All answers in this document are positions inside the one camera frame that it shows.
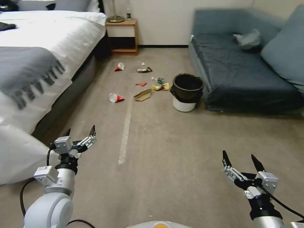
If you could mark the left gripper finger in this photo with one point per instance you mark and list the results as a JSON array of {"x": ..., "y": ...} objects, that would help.
[
  {"x": 90, "y": 140},
  {"x": 67, "y": 133}
]

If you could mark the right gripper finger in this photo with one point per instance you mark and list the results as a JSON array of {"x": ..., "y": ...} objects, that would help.
[
  {"x": 234, "y": 174},
  {"x": 259, "y": 166}
]

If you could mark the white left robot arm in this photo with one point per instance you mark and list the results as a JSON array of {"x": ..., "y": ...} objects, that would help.
[{"x": 50, "y": 209}]

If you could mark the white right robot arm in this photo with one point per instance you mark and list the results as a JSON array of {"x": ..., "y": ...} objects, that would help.
[{"x": 266, "y": 223}]

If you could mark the white floor tape strip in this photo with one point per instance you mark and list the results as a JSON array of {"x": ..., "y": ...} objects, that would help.
[{"x": 125, "y": 133}]

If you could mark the white trash can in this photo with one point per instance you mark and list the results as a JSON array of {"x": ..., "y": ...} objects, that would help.
[{"x": 183, "y": 106}]

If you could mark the black trash bag liner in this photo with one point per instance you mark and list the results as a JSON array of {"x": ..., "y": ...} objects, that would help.
[{"x": 187, "y": 92}]

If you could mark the red paper cup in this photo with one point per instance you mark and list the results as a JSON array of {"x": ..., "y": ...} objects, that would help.
[
  {"x": 115, "y": 97},
  {"x": 119, "y": 67}
]

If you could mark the grey bed base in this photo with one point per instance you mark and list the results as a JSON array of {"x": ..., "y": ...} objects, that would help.
[{"x": 78, "y": 80}]

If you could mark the brown cardboard tray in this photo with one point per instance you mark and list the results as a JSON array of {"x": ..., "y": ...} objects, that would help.
[{"x": 143, "y": 95}]

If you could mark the small red wrapper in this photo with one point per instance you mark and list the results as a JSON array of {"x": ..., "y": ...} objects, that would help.
[{"x": 141, "y": 83}]

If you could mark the grey fringed blanket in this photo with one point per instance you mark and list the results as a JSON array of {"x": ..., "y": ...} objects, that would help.
[{"x": 26, "y": 69}]

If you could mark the yellow snack wrapper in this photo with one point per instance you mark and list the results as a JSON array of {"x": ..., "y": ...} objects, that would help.
[{"x": 161, "y": 87}]

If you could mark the brown snack wrapper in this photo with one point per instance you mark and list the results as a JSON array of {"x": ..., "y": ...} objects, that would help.
[{"x": 144, "y": 70}]

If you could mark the green snack packet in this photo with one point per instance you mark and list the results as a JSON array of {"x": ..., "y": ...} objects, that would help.
[{"x": 160, "y": 80}]

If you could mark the blue sofa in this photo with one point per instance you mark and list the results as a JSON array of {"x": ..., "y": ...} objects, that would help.
[{"x": 237, "y": 71}]

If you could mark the white bed duvet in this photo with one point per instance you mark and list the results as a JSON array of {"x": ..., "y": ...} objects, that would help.
[{"x": 59, "y": 31}]

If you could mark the wooden nightstand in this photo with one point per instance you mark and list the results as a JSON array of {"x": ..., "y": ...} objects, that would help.
[{"x": 121, "y": 29}]

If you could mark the blue sofa cushion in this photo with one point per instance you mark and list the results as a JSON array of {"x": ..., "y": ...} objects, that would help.
[{"x": 285, "y": 47}]

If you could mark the black item on bedding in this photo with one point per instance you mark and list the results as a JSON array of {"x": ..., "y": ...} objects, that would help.
[{"x": 6, "y": 26}]

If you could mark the brass lamp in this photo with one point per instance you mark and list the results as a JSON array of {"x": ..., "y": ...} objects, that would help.
[{"x": 116, "y": 19}]

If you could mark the crumpled grey cloth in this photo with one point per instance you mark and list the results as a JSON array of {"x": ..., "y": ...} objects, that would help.
[{"x": 248, "y": 39}]

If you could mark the white pillow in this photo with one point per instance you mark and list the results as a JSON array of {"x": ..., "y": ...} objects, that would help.
[{"x": 71, "y": 5}]

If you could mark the clear bottle with green label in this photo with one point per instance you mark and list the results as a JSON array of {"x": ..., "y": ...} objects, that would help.
[{"x": 128, "y": 13}]

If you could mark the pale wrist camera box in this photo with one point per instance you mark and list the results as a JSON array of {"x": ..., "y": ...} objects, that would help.
[
  {"x": 268, "y": 181},
  {"x": 63, "y": 145}
]

